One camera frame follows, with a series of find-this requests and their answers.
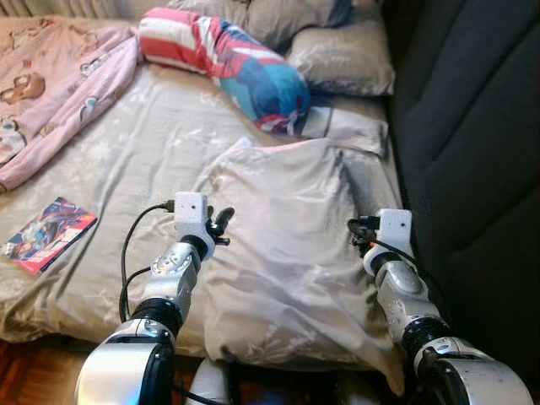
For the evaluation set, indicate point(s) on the superhero comic book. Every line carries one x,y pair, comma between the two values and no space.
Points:
46,236

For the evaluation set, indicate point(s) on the silver robot left leg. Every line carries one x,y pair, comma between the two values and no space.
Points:
211,384

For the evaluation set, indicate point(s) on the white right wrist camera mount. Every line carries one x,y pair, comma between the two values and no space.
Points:
395,232

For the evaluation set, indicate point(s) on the small grey floral pillow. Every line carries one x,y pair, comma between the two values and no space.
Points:
346,63

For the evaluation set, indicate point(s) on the dark grey upholstered headboard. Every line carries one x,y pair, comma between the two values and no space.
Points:
472,169

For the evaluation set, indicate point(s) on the folded grey floral cloth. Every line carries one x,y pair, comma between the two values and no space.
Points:
354,126

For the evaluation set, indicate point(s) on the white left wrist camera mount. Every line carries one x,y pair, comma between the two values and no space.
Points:
190,211

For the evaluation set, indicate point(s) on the large grey floral pillow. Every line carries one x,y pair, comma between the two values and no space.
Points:
287,253

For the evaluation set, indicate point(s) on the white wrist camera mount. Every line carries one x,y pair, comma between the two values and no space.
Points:
190,211
395,232

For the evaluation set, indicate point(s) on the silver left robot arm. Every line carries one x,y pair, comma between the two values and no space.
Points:
169,283

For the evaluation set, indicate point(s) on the striped superhero bolster pillow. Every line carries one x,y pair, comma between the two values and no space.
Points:
253,80

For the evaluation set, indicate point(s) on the pink bear print blanket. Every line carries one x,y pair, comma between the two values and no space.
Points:
59,93

